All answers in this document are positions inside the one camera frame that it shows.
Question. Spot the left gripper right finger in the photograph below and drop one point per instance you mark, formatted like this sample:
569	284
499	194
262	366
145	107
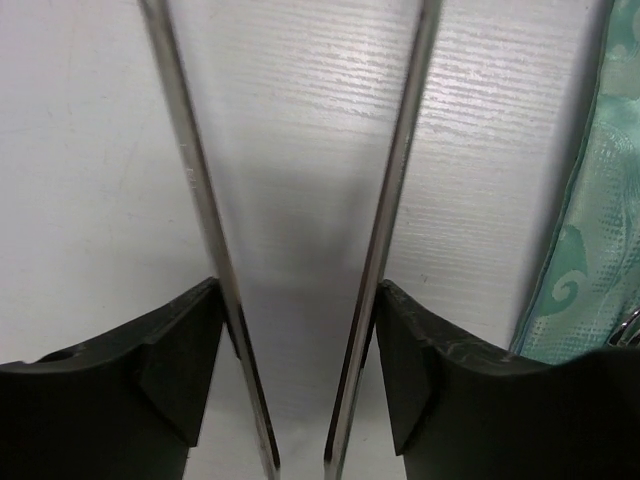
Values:
463	408

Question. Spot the green satin placemat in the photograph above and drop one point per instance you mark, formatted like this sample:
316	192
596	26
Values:
589	283

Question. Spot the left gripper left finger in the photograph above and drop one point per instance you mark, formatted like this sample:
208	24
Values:
127	404

